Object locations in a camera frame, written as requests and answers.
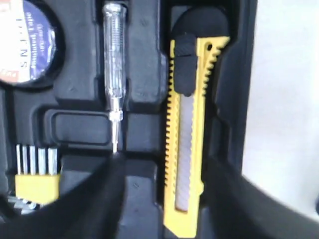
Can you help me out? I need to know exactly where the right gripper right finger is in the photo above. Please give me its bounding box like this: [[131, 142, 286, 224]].
[[205, 158, 319, 239]]

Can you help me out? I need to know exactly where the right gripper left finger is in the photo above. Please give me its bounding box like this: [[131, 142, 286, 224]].
[[0, 153, 126, 239]]

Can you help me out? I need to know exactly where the yellow black utility knife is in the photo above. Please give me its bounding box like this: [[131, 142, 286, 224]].
[[163, 6, 230, 239]]

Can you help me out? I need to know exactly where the black electrical tape roll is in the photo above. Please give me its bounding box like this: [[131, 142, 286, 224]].
[[0, 0, 65, 88]]

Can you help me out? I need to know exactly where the black plastic tool case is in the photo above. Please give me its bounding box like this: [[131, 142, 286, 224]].
[[0, 0, 257, 239]]

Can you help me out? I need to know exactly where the hex key set yellow holder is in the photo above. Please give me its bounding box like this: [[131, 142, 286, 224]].
[[8, 144, 60, 215]]

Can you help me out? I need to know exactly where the clear handle tester screwdriver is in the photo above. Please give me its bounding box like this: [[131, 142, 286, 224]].
[[102, 1, 127, 154]]

